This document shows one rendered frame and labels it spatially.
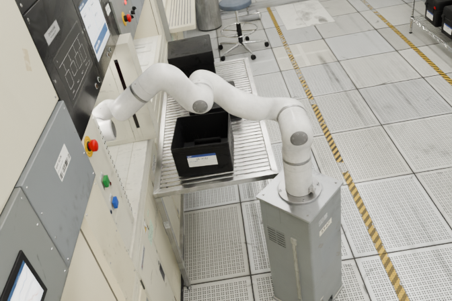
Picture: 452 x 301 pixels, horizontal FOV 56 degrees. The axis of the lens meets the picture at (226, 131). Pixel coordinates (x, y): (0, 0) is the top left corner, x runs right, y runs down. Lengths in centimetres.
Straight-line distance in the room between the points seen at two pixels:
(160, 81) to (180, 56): 117
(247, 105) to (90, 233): 70
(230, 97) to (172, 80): 23
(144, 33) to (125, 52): 153
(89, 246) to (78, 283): 19
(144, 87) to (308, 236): 92
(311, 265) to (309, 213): 30
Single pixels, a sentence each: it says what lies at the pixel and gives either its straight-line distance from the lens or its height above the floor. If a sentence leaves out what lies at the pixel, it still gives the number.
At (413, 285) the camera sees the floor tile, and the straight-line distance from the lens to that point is 259.
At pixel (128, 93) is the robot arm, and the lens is 160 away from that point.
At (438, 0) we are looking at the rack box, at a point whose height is 44.
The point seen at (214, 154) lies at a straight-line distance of 201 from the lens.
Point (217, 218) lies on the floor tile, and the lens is 294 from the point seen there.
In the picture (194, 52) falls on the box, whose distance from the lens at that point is 271.
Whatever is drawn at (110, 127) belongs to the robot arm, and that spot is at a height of 124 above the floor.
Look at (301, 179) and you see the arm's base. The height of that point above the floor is 87.
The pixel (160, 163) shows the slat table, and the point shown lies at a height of 76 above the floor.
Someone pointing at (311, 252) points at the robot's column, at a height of 55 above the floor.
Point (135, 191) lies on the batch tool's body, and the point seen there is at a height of 87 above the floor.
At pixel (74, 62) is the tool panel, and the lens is 144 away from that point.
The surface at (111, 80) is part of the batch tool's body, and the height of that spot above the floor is 123.
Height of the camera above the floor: 209
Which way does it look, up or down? 34 degrees down
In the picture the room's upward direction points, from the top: 11 degrees counter-clockwise
